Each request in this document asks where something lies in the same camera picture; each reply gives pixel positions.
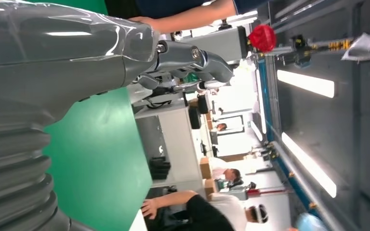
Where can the white machine base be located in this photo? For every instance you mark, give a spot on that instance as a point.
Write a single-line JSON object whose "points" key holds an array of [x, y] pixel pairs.
{"points": [[226, 44]]}

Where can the blue overhead rail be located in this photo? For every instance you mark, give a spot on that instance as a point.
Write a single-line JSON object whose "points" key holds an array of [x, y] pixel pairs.
{"points": [[295, 188]]}

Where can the green table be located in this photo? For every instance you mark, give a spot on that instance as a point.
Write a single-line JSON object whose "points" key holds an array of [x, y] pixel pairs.
{"points": [[99, 159]]}

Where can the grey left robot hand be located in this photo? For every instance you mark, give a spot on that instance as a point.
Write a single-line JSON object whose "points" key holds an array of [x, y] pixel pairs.
{"points": [[44, 63]]}

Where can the white office desk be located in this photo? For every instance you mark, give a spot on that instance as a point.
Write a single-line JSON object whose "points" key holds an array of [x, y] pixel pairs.
{"points": [[178, 143]]}

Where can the brown cardboard box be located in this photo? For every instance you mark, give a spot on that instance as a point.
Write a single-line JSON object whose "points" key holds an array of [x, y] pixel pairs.
{"points": [[205, 168]]}

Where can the red round object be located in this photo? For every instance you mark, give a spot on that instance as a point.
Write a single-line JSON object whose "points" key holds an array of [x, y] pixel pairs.
{"points": [[262, 38]]}

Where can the black yellow hoist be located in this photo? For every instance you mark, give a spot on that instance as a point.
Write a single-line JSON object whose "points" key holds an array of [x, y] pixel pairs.
{"points": [[303, 51]]}

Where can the person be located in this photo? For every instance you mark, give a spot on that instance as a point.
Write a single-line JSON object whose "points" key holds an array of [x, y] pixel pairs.
{"points": [[233, 207], [188, 17], [223, 169], [204, 213]]}

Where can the ceiling light strip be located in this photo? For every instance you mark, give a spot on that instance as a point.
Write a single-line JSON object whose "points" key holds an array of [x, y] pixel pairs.
{"points": [[263, 108], [309, 164], [306, 83]]}

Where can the black bulky object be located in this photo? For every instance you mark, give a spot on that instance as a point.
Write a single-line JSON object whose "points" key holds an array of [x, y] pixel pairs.
{"points": [[159, 167]]}

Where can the white plastic sheet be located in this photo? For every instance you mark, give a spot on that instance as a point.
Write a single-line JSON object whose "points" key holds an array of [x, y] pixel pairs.
{"points": [[367, 47]]}

